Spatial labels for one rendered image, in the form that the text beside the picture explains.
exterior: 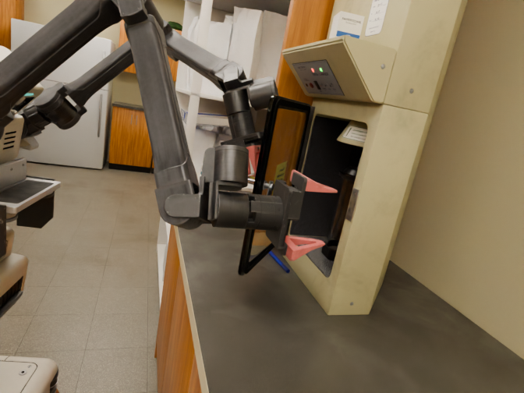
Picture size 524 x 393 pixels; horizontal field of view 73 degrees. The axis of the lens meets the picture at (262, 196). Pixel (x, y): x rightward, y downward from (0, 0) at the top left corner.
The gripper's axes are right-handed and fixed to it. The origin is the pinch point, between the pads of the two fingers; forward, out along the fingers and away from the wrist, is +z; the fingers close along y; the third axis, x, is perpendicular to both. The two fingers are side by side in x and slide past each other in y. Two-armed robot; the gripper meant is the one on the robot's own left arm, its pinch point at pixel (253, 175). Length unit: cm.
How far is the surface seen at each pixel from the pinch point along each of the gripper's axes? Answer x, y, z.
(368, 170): 3.0, -26.3, 4.1
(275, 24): -116, 17, -75
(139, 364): -51, 107, 81
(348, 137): -7.4, -22.3, -3.6
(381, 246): -2.6, -25.2, 21.6
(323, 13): -25, -20, -38
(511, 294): -18, -51, 41
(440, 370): 7, -32, 45
